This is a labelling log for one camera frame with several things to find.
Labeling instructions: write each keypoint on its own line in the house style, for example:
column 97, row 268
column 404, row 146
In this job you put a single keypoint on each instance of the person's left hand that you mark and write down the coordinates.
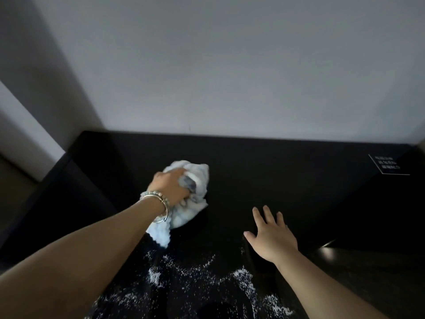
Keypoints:
column 166, row 187

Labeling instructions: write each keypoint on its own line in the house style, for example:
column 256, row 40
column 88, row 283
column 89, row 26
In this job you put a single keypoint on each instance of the person's right hand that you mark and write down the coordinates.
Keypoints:
column 274, row 240

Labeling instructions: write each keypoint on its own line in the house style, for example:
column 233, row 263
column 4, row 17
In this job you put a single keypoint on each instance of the person's right middle finger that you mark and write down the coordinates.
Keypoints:
column 269, row 215

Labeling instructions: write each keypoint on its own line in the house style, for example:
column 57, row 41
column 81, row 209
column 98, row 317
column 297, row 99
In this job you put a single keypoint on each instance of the person's right thumb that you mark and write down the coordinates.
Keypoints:
column 249, row 236

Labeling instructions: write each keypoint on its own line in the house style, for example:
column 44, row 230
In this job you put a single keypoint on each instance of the person's left fingers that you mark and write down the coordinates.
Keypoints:
column 184, row 197

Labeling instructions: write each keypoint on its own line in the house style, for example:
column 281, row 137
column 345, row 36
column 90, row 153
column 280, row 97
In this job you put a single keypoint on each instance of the light blue cleaning cloth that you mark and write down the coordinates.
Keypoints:
column 196, row 195

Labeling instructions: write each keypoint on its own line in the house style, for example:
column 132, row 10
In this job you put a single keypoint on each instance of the person's left forearm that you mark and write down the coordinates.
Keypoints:
column 83, row 259

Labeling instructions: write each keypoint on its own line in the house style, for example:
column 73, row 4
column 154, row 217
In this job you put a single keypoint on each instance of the person's right forearm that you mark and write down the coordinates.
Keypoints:
column 318, row 289

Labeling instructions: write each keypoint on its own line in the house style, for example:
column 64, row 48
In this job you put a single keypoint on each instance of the silver bangle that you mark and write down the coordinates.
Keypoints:
column 165, row 212

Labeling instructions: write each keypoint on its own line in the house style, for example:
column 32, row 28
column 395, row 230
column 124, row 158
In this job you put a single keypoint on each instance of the black cabinet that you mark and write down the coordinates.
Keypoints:
column 298, row 182

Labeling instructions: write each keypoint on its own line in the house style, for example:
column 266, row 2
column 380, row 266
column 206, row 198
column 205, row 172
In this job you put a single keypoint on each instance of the spilled white powder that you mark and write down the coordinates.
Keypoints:
column 245, row 282

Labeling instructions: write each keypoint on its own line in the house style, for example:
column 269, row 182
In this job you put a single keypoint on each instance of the square label with white print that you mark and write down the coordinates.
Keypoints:
column 388, row 164

